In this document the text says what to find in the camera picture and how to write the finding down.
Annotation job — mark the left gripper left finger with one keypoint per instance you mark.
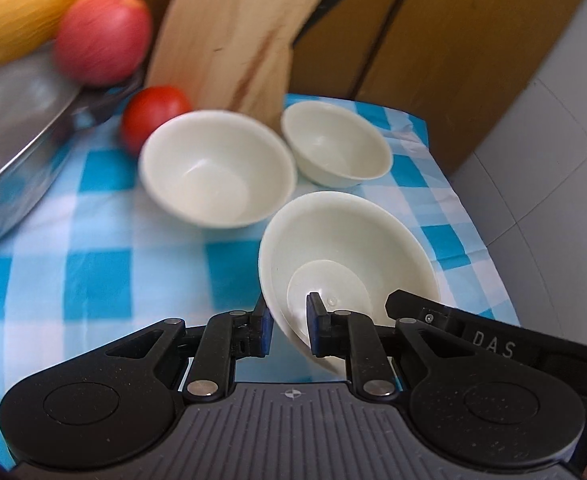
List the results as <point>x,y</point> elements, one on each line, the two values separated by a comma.
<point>111,404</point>

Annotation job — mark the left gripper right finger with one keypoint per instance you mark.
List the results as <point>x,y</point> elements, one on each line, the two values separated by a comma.
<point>470,405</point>

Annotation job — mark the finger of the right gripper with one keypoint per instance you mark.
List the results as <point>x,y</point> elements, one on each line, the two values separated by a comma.
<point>423,309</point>

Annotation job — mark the cream bowl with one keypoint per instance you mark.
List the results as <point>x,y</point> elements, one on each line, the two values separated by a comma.
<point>333,146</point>
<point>350,251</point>
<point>217,169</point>

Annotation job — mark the blue checkered tablecloth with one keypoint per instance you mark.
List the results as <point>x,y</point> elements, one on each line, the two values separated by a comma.
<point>97,259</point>

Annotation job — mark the cream bowl back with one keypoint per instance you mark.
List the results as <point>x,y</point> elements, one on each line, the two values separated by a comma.
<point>333,146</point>

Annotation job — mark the steel pot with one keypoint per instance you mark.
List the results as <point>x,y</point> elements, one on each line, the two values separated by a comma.
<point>31,157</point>

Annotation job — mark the wooden cabinet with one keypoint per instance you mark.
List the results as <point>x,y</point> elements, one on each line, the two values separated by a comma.
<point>458,64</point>

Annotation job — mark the red tomato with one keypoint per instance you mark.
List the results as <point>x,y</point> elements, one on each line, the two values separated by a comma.
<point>147,111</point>

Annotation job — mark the grey pot lid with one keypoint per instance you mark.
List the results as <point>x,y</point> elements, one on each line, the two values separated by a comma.
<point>33,94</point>

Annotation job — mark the wooden knife block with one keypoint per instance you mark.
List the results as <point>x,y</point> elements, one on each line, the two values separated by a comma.
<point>230,54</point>

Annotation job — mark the red apple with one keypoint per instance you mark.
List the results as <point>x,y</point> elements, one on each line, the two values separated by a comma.
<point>101,42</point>

